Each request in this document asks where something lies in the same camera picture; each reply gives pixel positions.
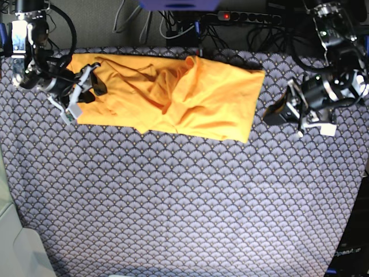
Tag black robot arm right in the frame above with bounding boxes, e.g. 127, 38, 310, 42
12, 2, 291, 136

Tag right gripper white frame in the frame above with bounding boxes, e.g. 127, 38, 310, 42
47, 62, 107, 125

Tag blue fan-pattern tablecloth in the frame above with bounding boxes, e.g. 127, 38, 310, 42
1, 50, 368, 276

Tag yellow T-shirt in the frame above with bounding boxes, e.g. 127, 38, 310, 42
69, 54, 265, 143

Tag black power strip red switch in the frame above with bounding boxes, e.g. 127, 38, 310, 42
217, 11, 282, 25

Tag purple box at top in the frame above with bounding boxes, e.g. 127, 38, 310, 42
140, 0, 220, 11

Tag tangled cables behind table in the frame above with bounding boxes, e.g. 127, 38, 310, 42
112, 0, 298, 55

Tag black OpenArm base box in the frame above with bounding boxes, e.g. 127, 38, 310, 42
325, 177, 368, 276

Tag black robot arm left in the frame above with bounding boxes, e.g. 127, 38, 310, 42
285, 1, 368, 137

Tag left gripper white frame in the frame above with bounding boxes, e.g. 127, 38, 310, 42
263, 70, 368, 137

